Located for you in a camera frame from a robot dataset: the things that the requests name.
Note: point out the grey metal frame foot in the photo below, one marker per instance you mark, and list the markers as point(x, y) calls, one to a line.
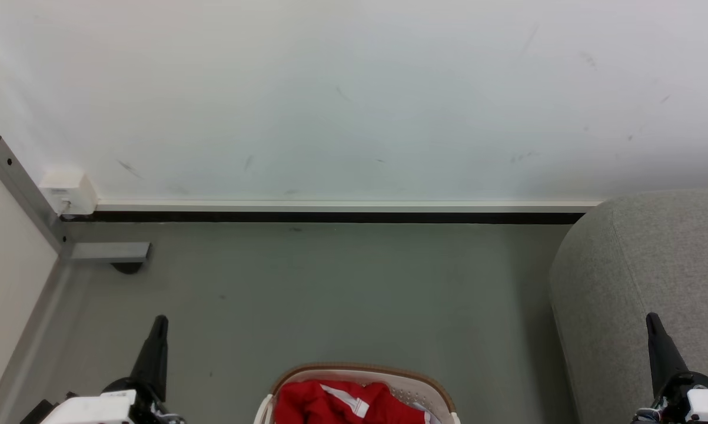
point(109, 252)

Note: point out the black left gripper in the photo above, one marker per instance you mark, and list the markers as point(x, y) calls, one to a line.
point(150, 406)

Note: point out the black baseboard strip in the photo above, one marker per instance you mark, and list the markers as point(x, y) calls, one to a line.
point(342, 218)

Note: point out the white plastic laundry basket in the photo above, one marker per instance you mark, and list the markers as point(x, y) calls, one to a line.
point(415, 391)

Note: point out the white wall junction box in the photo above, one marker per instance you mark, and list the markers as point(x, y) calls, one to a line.
point(71, 191)

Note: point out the cream partition panel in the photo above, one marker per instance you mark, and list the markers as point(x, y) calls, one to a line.
point(6, 271)

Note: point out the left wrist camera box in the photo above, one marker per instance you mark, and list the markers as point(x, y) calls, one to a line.
point(95, 409)

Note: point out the grey fabric sofa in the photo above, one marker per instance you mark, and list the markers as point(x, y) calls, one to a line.
point(654, 259)

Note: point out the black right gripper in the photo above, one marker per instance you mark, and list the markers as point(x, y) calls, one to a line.
point(671, 406)

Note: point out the black caster wheel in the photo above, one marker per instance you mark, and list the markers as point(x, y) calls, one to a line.
point(128, 268)

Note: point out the grey metal frame post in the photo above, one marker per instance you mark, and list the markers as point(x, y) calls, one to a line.
point(21, 185)

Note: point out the red and white striped garment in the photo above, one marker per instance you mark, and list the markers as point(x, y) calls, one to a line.
point(312, 406)

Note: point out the white wall trim strip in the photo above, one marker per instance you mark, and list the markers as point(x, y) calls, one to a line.
point(342, 206)

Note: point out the grey metal floor rail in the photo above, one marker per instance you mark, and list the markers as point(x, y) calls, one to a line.
point(33, 341)

